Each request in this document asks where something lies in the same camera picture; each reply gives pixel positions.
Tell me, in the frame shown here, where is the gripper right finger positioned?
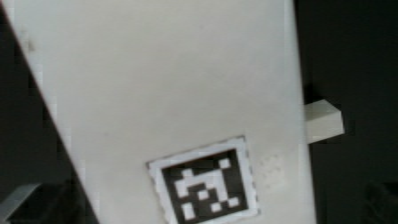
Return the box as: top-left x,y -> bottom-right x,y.
360,182 -> 398,224

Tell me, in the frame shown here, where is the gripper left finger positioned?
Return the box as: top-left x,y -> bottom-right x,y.
0,183 -> 85,224

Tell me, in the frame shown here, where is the white cabinet door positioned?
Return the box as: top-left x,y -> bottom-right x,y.
303,100 -> 344,143

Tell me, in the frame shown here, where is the white cabinet top block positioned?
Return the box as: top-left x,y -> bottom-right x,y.
0,0 -> 316,224

